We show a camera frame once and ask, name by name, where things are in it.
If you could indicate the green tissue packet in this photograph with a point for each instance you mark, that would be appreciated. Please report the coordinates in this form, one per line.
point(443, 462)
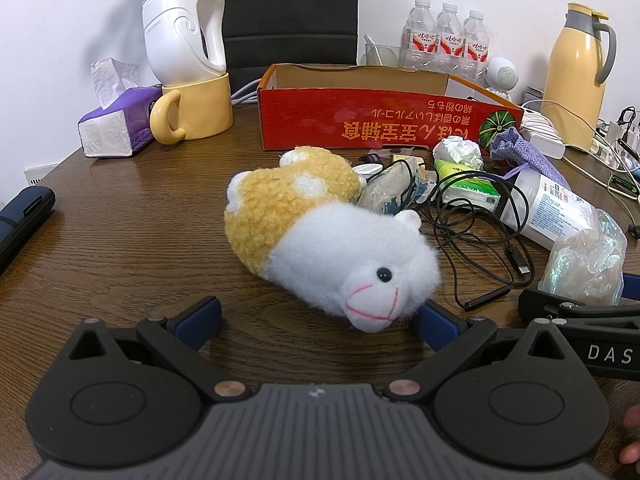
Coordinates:
point(465, 196)

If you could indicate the small grey box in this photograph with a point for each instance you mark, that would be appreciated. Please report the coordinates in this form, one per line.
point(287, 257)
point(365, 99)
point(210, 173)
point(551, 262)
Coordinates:
point(533, 96)

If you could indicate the purple knitted pouch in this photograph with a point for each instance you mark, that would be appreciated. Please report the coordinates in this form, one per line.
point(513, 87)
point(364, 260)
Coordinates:
point(520, 152)

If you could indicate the black paper bag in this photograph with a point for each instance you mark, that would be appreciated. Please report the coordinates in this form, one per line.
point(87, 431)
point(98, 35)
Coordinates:
point(290, 10)

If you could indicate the yellow and white plush hamster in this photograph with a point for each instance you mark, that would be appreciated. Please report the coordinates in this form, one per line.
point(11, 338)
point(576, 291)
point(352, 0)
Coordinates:
point(310, 240)

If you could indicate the clear snack packet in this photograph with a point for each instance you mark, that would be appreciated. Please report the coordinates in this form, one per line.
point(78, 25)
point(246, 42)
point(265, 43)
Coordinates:
point(387, 192)

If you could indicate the white extension socket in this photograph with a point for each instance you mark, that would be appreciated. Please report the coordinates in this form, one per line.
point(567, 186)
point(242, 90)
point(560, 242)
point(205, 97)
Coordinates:
point(607, 152)

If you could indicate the red cardboard box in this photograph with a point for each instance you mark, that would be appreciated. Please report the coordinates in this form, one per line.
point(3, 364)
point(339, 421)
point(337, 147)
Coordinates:
point(320, 120)

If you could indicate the yellow mug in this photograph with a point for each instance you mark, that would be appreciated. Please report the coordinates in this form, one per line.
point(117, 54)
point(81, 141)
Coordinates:
point(205, 110)

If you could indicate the clear water bottle red label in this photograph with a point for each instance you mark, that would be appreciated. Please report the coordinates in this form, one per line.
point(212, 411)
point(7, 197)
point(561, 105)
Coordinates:
point(450, 40)
point(420, 35)
point(476, 45)

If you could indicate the iridescent plastic bag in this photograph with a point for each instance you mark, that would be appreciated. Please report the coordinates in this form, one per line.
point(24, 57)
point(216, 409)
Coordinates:
point(585, 265)

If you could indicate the purple tissue pack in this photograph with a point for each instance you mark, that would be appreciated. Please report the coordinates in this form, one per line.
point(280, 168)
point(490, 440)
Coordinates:
point(115, 130)

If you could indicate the white plastic bottle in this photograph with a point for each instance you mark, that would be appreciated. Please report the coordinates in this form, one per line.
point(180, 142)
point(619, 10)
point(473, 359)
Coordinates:
point(550, 210)

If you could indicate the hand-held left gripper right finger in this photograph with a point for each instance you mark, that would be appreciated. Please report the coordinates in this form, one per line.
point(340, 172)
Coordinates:
point(440, 327)

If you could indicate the clear candy wrapper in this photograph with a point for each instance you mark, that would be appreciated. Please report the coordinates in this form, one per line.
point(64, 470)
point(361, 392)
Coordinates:
point(405, 150)

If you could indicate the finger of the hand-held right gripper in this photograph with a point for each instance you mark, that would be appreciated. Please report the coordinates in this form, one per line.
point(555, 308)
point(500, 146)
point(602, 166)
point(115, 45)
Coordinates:
point(632, 287)
point(550, 302)

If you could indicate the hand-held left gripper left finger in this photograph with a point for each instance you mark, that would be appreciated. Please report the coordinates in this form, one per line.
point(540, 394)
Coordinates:
point(202, 312)

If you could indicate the person's right hand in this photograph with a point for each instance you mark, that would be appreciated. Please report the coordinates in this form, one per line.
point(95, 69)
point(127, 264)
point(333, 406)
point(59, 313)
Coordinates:
point(631, 452)

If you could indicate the dark blue case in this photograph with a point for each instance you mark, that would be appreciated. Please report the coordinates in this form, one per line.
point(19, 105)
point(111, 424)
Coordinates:
point(25, 220)

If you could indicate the white astronaut figurine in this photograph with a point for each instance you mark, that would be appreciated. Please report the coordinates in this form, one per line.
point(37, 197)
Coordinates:
point(502, 75)

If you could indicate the white detergent bottle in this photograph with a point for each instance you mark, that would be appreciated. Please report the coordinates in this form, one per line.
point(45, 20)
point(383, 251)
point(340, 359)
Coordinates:
point(170, 35)

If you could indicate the clear glass straw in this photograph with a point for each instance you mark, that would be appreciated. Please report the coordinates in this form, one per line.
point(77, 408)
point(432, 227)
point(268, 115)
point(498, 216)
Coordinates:
point(369, 40)

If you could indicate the yellow thermos jug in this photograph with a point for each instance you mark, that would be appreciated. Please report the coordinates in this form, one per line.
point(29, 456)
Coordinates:
point(570, 85)

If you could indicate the clear glass cup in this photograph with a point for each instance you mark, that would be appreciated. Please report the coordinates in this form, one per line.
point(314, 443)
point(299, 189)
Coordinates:
point(385, 57)

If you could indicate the white power adapter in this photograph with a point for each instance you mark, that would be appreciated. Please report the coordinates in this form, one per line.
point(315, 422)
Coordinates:
point(542, 142)

